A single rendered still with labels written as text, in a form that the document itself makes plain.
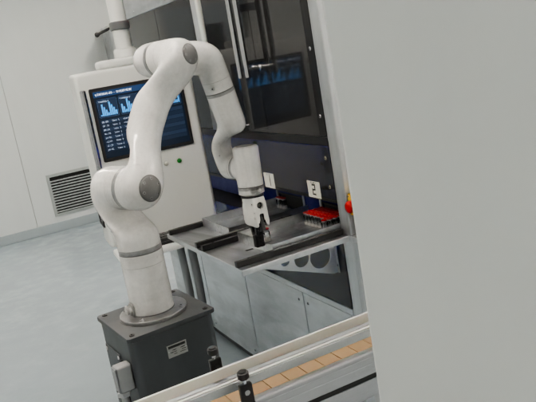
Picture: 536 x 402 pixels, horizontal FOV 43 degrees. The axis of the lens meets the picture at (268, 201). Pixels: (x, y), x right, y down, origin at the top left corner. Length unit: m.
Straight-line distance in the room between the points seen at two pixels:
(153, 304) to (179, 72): 0.63
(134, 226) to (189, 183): 1.21
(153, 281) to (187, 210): 1.21
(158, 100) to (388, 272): 1.36
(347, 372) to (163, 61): 1.00
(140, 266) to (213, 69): 0.62
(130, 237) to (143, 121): 0.31
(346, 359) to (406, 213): 0.79
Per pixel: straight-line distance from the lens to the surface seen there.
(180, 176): 3.06
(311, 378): 1.30
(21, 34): 7.53
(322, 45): 2.20
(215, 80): 2.08
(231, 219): 2.77
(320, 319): 2.66
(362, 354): 1.36
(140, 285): 1.91
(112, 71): 2.98
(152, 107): 1.91
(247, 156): 2.16
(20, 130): 7.49
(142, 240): 1.87
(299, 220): 2.55
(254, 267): 2.14
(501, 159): 0.49
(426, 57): 0.53
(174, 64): 1.90
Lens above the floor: 1.53
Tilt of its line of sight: 13 degrees down
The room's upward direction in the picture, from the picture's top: 10 degrees counter-clockwise
